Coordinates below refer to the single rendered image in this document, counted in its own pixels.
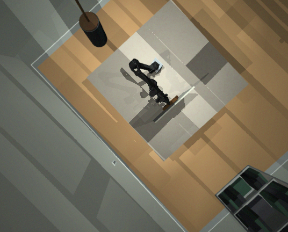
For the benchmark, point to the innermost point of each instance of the brown rectangular picture frame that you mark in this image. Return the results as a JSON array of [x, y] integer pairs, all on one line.
[[171, 102]]

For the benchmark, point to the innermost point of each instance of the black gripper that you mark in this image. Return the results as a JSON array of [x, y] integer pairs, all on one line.
[[163, 97]]

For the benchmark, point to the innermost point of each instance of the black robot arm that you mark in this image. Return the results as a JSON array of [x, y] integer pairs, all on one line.
[[135, 64]]

